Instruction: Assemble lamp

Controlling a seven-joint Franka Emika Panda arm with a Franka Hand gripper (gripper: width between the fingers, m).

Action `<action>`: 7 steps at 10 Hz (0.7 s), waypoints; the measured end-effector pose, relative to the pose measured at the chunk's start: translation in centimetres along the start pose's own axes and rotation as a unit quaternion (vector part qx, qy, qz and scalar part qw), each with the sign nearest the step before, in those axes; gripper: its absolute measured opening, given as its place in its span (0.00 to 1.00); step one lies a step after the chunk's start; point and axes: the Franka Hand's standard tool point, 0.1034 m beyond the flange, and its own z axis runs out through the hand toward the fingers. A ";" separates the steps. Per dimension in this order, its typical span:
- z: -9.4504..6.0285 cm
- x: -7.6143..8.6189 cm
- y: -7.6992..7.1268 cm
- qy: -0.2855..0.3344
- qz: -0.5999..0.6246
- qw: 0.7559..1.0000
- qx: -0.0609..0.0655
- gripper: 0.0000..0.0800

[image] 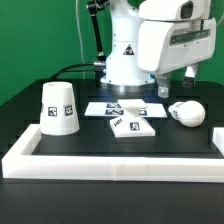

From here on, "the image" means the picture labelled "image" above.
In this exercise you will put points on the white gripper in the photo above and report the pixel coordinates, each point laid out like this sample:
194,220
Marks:
167,46

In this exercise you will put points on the white lamp bulb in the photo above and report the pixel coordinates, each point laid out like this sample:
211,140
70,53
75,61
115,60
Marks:
189,113

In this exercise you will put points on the white lamp base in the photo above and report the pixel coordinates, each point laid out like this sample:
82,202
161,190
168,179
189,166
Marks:
131,124

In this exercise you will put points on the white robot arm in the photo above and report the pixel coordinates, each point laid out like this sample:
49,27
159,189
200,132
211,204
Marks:
122,71

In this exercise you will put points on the white lamp shade cone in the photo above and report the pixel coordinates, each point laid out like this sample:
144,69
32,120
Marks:
58,115

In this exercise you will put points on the white marker tag sheet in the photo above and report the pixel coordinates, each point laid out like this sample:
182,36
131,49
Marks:
103,109

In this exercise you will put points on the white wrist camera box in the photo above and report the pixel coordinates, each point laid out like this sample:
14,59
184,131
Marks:
174,10

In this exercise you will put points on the white U-shaped frame wall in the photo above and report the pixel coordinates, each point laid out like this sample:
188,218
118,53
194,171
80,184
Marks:
20,162

